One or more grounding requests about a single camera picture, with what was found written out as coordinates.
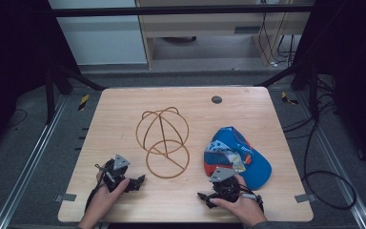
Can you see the black metal stand leg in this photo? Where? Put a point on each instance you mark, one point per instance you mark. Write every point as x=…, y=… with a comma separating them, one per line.
x=313, y=92
x=49, y=95

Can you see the person's right hand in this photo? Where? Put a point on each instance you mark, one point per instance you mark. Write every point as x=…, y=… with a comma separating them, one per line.
x=244, y=208

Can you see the aluminium floor rail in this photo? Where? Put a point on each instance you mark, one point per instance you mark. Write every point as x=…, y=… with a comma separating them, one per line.
x=28, y=165
x=336, y=165

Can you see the white cabinet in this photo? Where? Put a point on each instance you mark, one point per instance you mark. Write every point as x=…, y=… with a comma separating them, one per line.
x=101, y=41

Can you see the person's left hand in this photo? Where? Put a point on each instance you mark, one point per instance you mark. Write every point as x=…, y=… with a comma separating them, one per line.
x=103, y=200

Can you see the black curtain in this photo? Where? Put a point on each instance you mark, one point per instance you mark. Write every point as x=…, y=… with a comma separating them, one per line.
x=355, y=63
x=12, y=57

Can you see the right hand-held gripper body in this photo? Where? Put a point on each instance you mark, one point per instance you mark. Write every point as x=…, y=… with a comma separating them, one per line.
x=225, y=190

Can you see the grey round table grommet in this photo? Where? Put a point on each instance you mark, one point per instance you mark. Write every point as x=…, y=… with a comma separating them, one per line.
x=216, y=99

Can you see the light wooden desk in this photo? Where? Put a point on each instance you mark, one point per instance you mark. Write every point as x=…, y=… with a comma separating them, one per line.
x=203, y=25

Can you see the yellow and black tape strip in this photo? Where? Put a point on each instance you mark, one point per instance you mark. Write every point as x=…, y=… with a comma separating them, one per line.
x=83, y=102
x=287, y=98

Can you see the blue and red cap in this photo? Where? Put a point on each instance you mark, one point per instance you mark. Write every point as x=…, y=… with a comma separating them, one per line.
x=251, y=159

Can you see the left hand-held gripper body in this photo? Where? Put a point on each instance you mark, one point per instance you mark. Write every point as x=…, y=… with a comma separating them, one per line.
x=116, y=174

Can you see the black horizontal frame bar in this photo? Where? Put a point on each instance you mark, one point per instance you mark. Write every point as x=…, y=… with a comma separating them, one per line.
x=171, y=11

